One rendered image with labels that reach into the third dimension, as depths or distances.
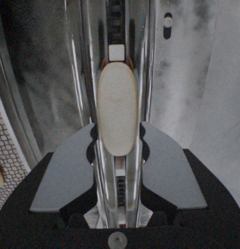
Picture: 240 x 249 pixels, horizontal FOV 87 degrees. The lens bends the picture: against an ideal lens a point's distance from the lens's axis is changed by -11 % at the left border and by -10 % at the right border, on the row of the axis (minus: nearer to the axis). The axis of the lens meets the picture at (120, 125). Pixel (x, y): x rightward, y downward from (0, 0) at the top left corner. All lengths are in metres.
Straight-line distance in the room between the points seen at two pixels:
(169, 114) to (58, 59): 0.14
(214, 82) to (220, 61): 0.03
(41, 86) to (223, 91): 0.25
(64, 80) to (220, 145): 0.27
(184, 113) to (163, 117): 0.02
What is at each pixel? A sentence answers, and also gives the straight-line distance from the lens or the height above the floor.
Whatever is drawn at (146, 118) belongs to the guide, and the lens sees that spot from 0.16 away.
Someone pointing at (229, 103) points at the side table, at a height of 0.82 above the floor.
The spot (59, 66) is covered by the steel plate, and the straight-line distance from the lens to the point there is 0.19.
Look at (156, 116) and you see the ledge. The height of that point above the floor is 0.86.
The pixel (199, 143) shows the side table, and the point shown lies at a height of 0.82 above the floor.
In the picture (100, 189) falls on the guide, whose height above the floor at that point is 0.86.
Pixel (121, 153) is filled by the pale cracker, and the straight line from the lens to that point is 0.16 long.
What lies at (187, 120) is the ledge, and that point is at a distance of 0.17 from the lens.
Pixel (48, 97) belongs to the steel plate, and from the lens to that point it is 0.21.
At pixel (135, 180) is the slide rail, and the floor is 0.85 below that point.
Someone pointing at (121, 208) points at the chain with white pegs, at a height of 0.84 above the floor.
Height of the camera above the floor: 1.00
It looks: 61 degrees down
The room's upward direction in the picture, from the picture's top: 178 degrees clockwise
